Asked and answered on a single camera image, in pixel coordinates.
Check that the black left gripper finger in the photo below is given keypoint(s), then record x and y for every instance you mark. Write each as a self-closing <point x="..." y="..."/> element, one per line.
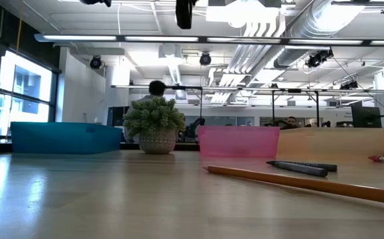
<point x="183" y="13"/>

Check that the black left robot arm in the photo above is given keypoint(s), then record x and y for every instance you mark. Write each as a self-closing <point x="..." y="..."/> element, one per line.
<point x="95" y="2"/>

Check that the black background robot arm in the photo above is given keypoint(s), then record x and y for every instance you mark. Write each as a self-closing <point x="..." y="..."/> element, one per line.
<point x="195" y="124"/>

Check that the person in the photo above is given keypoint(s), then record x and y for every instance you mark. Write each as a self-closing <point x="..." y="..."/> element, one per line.
<point x="156" y="88"/>
<point x="291" y="122"/>

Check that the green succulent in white pot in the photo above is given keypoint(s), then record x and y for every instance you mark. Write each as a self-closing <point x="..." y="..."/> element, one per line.
<point x="153" y="116"/>

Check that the overhead light bar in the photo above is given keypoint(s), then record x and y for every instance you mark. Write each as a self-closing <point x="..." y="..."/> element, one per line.
<point x="79" y="38"/>

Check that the dark background screen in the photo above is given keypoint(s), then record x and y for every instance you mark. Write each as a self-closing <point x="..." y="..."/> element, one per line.
<point x="115" y="116"/>

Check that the pink plastic bin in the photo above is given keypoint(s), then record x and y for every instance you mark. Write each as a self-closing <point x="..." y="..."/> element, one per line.
<point x="238" y="141"/>

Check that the large window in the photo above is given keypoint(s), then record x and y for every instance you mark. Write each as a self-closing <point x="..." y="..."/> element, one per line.
<point x="26" y="83"/>

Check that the blue plastic bin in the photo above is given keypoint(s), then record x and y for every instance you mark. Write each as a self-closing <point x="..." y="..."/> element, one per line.
<point x="65" y="139"/>

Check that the orange plastic bin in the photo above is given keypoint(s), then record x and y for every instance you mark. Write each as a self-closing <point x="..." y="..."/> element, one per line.
<point x="331" y="142"/>

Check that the black monitor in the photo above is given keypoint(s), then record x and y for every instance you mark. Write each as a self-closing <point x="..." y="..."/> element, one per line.
<point x="365" y="117"/>

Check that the black background gantry frame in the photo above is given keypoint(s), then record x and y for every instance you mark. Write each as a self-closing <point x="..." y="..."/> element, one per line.
<point x="178" y="87"/>

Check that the silver air duct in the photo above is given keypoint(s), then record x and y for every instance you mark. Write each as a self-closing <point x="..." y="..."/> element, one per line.
<point x="297" y="49"/>

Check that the small black ceiling camera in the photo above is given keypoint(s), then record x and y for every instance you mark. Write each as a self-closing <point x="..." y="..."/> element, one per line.
<point x="349" y="85"/>

